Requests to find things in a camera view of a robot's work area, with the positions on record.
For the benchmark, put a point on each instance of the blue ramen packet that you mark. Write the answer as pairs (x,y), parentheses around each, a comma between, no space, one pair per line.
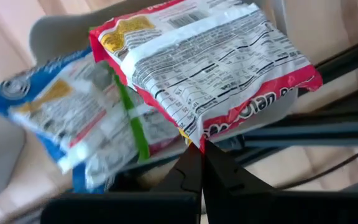
(42,102)

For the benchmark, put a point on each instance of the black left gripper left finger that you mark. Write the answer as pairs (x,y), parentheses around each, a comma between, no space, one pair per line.
(135,208)

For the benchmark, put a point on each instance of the pale grey plastic bin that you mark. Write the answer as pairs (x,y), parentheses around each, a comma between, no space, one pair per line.
(61,34)

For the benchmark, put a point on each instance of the black aluminium rig frame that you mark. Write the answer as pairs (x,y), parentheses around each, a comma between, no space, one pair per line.
(322,130)

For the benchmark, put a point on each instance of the red ramen packet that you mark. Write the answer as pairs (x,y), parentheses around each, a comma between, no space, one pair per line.
(216,62)

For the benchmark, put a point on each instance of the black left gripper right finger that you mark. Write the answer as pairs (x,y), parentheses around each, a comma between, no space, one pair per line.
(291,208)

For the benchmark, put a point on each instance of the maroon green ramen packet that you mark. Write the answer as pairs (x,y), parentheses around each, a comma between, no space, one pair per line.
(132,124)

